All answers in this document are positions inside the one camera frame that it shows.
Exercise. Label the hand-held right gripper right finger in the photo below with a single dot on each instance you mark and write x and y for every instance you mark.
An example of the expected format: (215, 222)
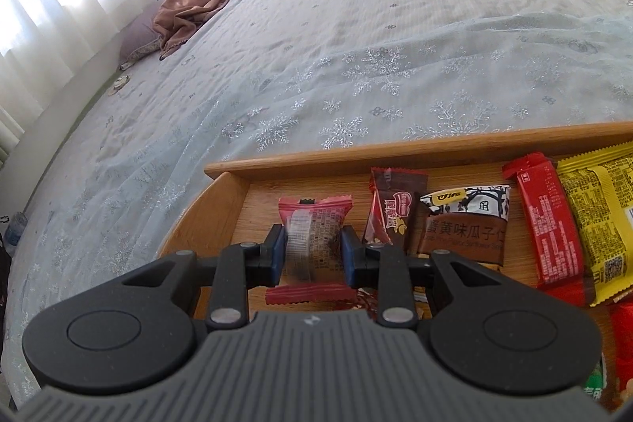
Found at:
(352, 254)

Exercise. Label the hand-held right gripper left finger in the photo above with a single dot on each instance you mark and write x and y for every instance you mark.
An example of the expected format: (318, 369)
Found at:
(277, 254)

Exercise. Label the pink clear-window snack packet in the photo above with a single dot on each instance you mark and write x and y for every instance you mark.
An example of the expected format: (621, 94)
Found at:
(316, 229)

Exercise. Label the red and brown wafer bar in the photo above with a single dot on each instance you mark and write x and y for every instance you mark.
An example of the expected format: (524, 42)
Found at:
(390, 209)

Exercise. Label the brown and white seed packet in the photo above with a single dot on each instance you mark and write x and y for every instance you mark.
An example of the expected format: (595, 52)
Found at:
(465, 229)

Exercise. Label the red packet with gold print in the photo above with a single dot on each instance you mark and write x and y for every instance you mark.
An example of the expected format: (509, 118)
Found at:
(549, 229)

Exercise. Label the yellow snack packet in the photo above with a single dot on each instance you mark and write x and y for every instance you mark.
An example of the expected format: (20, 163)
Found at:
(603, 214)

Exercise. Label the light blue snowflake bedspread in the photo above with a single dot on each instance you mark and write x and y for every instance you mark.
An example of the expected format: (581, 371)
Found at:
(346, 56)

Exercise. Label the small round trinket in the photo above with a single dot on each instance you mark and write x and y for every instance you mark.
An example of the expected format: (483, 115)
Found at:
(120, 83)

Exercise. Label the mauve pillow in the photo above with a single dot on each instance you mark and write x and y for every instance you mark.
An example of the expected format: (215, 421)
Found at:
(141, 39)

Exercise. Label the pink blanket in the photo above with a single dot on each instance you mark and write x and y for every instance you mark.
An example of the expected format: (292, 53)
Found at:
(198, 6)

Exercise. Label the clear water bottle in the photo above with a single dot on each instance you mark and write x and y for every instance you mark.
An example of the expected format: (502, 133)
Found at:
(17, 229)

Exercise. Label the white sheer curtain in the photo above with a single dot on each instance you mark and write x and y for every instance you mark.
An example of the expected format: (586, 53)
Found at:
(59, 6)

